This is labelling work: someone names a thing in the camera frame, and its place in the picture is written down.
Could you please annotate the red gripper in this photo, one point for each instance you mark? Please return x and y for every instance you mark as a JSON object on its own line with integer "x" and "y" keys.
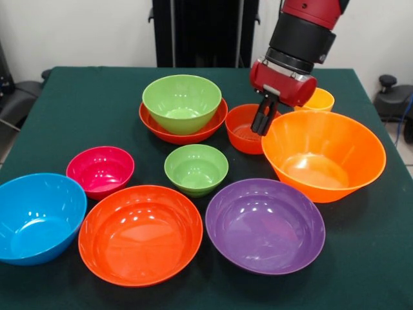
{"x": 280, "y": 84}

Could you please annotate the large orange bowl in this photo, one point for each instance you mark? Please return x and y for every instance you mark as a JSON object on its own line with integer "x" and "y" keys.
{"x": 322, "y": 151}

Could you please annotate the large green bowl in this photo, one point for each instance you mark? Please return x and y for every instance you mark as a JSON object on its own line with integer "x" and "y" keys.
{"x": 180, "y": 103}

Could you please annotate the large red bowl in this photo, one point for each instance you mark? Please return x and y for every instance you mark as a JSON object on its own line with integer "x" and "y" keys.
{"x": 180, "y": 139}
{"x": 140, "y": 239}

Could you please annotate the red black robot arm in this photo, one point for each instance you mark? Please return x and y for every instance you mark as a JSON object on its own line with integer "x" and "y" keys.
{"x": 303, "y": 35}

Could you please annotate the small red bowl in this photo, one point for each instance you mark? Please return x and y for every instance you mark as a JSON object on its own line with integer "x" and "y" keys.
{"x": 240, "y": 126}

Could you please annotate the yellow cup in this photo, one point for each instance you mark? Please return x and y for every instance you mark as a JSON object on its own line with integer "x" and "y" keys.
{"x": 322, "y": 100}

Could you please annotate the small green bowl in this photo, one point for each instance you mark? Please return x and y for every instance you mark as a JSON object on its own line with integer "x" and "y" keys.
{"x": 195, "y": 168}

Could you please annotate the purple bowl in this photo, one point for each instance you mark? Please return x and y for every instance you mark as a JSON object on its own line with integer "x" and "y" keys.
{"x": 264, "y": 229}

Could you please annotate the dark green table cloth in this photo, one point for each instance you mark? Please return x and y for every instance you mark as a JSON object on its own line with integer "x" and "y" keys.
{"x": 96, "y": 113}

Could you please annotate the pink bowl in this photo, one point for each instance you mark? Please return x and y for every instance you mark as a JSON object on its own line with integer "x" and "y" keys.
{"x": 100, "y": 171}

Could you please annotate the blue bowl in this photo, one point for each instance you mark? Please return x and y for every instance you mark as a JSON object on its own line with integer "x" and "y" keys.
{"x": 35, "y": 223}

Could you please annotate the black device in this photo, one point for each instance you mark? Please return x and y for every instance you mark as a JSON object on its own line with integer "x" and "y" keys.
{"x": 4, "y": 74}

